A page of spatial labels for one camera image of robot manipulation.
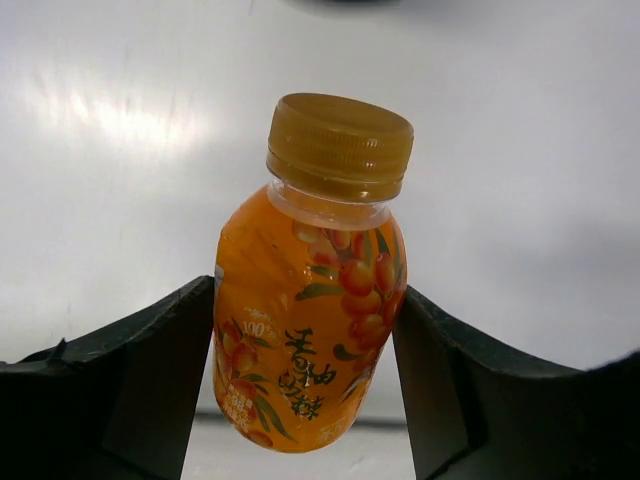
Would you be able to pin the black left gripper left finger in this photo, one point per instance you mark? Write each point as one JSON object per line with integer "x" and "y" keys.
{"x": 116, "y": 403}

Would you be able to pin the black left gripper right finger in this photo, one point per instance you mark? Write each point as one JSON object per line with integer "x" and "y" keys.
{"x": 477, "y": 408}

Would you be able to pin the dark bin with gold rim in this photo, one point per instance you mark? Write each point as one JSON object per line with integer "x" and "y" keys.
{"x": 359, "y": 3}

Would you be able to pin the small orange juice bottle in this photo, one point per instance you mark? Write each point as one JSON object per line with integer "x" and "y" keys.
{"x": 311, "y": 273}

